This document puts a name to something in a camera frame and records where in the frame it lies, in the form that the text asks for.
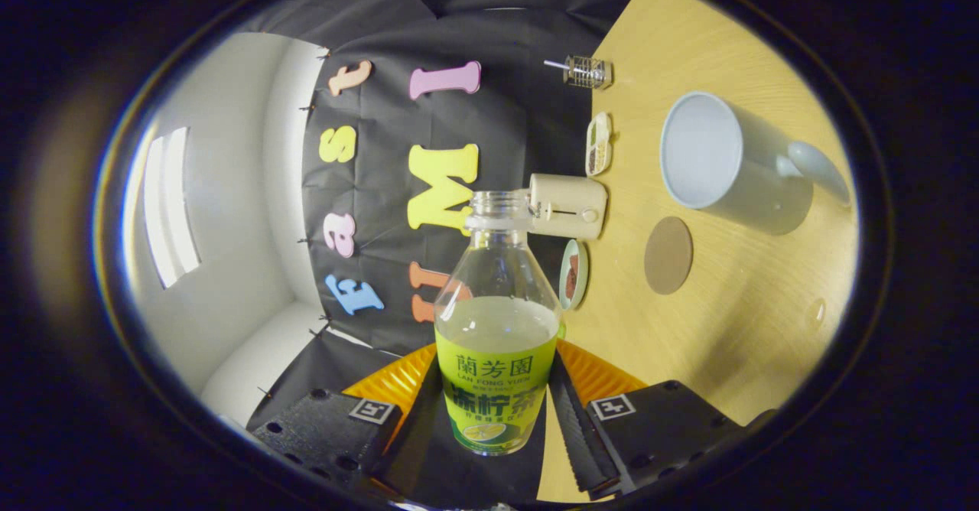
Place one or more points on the black backdrop cloth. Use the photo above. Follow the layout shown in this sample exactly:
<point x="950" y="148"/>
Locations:
<point x="382" y="29"/>

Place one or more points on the light blue cup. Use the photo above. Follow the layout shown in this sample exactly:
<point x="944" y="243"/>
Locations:
<point x="704" y="151"/>

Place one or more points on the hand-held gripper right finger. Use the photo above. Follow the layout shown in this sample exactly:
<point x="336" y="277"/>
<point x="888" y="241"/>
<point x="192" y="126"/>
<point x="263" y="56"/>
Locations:
<point x="658" y="427"/>

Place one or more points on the ceiling light panel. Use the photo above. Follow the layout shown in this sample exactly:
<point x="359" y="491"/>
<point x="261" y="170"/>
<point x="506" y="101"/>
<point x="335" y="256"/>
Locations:
<point x="170" y="205"/>

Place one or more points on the cream toaster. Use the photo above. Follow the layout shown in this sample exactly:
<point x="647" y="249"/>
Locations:
<point x="570" y="206"/>

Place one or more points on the white divided tray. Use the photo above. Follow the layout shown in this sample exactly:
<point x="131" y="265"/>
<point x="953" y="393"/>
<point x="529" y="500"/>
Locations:
<point x="598" y="144"/>

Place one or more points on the round brown coaster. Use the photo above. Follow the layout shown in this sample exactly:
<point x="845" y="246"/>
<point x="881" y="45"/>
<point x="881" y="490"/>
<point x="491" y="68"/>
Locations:
<point x="668" y="255"/>

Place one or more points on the green label juice bottle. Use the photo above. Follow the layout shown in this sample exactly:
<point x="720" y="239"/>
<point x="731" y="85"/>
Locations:
<point x="497" y="366"/>

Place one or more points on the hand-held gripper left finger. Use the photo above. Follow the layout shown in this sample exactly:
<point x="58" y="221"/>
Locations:
<point x="329" y="427"/>

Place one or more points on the wooden table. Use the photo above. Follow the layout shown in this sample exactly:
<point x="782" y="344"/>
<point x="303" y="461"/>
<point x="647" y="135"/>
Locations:
<point x="734" y="335"/>

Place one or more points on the round plate with food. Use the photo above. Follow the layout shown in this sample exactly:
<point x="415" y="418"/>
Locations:
<point x="574" y="275"/>

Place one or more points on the white straw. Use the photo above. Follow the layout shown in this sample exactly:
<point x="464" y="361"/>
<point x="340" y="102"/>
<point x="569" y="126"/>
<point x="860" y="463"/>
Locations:
<point x="554" y="63"/>

